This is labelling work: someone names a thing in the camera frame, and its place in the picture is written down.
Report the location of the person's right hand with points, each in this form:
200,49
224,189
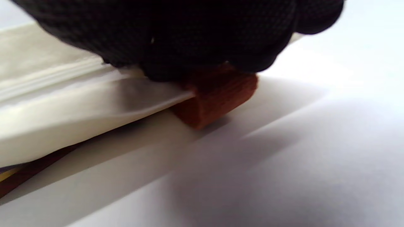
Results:
176,34

